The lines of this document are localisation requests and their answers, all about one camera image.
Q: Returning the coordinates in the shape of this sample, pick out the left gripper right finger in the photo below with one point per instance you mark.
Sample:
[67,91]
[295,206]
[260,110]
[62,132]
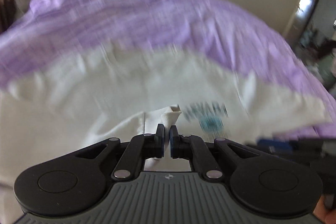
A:
[196,151]

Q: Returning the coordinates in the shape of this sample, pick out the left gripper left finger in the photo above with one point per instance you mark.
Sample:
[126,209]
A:
[138,150]

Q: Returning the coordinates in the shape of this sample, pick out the purple floral bed blanket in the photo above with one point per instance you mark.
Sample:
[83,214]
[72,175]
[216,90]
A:
[215,29]

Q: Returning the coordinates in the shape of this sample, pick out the white Nevada sweatshirt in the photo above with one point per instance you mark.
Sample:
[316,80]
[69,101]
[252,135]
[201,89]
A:
[111,93]

